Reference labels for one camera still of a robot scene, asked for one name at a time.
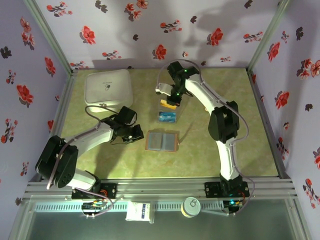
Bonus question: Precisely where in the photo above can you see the orange credit card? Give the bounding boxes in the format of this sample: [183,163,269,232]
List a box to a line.
[160,99,176,110]

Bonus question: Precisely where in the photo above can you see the brown tray with clear lid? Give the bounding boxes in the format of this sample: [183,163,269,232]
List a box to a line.
[144,130,181,153]

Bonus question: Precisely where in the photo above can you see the blue rectangular packet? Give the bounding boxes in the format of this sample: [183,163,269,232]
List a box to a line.
[158,111,178,124]

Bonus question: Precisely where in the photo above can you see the white square lidded box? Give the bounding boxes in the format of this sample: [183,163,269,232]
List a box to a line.
[84,69,134,113]

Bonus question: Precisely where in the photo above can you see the clear plastic tray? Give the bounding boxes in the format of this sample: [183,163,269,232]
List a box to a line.
[156,98,182,125]

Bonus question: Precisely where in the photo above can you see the white paper box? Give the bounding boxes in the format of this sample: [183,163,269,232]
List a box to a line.
[124,201,152,223]

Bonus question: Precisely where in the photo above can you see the electronics board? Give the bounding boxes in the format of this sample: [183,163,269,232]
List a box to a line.
[223,199,244,216]
[81,199,106,218]

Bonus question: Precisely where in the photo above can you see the silver tin can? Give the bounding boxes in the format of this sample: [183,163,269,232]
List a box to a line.
[181,196,202,219]

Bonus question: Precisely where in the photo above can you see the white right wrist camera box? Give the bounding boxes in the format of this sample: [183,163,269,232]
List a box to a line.
[155,82,174,96]

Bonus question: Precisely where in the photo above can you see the grey left arm cable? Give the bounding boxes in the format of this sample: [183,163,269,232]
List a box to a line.
[46,104,121,190]

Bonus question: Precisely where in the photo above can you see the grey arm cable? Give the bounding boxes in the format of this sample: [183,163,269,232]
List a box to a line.
[46,104,121,190]
[156,58,256,216]

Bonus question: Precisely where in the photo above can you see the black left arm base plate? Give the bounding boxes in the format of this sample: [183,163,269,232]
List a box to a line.
[71,183,118,200]

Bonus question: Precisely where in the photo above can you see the wide aluminium frame rail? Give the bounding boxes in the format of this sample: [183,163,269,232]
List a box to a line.
[21,177,299,201]

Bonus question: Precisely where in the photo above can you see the grey right arm cable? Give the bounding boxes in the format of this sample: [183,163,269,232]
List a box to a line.
[156,58,256,216]

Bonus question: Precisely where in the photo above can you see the white slotted cable duct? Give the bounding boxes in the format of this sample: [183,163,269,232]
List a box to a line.
[33,201,235,213]

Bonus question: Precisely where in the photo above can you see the aluminium frame post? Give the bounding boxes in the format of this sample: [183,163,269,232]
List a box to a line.
[246,0,293,74]
[23,0,79,76]

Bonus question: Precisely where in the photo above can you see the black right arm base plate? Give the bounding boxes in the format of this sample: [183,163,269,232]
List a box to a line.
[204,181,250,199]

